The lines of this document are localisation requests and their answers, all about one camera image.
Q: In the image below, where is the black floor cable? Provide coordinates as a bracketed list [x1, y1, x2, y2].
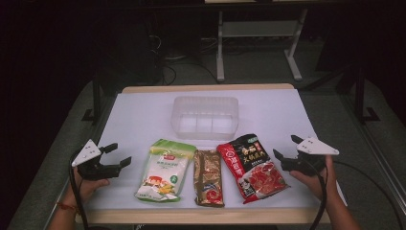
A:
[333, 159, 406, 230]

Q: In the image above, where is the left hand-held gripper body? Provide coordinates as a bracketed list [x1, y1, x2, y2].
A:
[71, 138, 124, 180]

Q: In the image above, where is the white metal desk frame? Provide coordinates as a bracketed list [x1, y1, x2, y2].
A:
[215, 9, 309, 82]

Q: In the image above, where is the person's left hand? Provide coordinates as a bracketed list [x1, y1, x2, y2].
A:
[65, 167, 111, 209]

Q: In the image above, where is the black cable loop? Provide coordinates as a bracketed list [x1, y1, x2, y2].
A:
[161, 61, 221, 86]

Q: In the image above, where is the hand-held gripper cable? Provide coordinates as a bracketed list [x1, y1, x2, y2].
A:
[300, 157, 328, 230]
[68, 149, 90, 230]

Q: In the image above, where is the red wrist bracelet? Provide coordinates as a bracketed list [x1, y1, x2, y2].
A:
[56, 200, 79, 214]

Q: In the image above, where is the white table sheet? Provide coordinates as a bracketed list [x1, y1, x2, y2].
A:
[83, 88, 349, 212]

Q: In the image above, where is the right hand-held gripper cable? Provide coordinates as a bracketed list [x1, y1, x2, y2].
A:
[300, 157, 328, 230]

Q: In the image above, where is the brown and gold packet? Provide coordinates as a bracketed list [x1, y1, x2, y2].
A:
[192, 149, 225, 208]

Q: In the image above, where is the grey metal rail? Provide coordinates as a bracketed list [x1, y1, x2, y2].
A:
[338, 94, 406, 207]
[42, 94, 114, 230]

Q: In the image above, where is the red and black packet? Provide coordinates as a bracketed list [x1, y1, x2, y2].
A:
[216, 133, 291, 205]

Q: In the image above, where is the green and white packet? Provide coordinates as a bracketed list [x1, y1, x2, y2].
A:
[134, 138, 197, 203]

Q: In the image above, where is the clear plastic container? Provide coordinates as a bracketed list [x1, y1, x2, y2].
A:
[170, 95, 240, 142]

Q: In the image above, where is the person's right hand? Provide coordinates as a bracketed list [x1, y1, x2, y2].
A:
[289, 154, 336, 202]

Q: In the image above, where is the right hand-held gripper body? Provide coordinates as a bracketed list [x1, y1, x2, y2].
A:
[281, 136, 340, 177]

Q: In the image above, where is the left hand-held gripper cable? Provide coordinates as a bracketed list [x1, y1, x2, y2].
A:
[68, 149, 90, 230]

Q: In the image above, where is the black metal stand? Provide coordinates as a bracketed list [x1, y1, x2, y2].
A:
[80, 73, 107, 125]
[346, 63, 381, 125]

